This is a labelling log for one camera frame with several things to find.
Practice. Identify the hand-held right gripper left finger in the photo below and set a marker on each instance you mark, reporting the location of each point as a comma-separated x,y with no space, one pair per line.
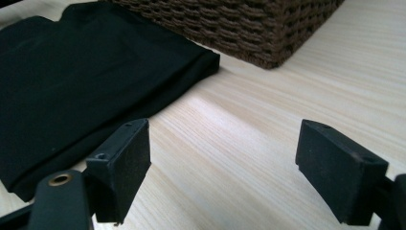
124,169

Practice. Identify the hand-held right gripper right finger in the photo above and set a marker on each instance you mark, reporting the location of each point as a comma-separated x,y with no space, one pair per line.
335,172

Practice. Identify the black cloth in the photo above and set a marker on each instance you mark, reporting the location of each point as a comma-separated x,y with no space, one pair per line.
79,80

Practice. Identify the brown woven basket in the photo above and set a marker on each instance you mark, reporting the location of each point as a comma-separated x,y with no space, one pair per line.
242,28

